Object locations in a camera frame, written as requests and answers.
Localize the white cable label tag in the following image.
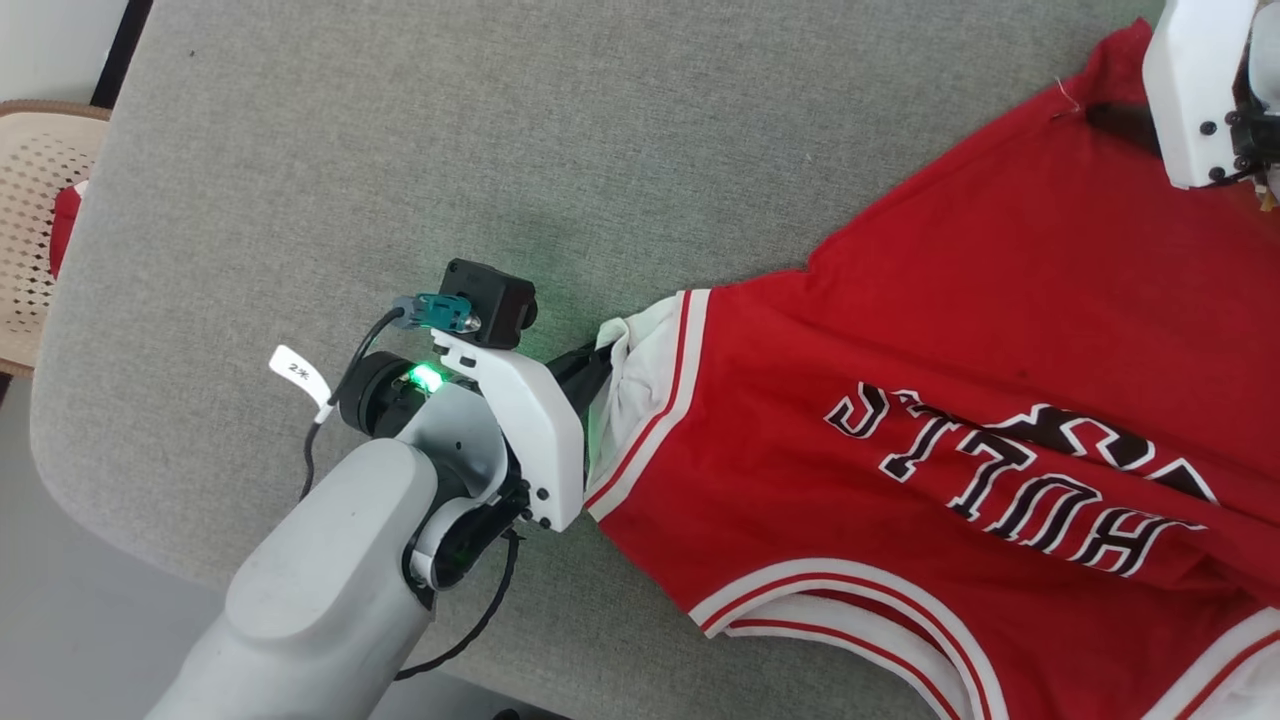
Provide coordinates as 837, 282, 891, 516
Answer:
269, 345, 332, 423

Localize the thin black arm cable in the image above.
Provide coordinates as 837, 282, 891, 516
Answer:
300, 308, 521, 682

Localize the teal cable connector plug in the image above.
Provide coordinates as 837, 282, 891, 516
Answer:
392, 292, 482, 335

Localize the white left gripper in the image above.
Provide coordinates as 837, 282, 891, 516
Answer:
432, 330, 613, 532

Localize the red cloth on chair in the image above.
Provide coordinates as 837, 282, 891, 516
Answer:
50, 180, 84, 279

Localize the red basketball jersey white trim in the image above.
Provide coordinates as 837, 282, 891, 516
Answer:
585, 18, 1280, 720

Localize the beige perforated plastic chair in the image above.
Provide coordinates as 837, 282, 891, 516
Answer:
0, 100, 112, 379

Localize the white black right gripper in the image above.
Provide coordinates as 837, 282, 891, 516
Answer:
1085, 0, 1280, 191

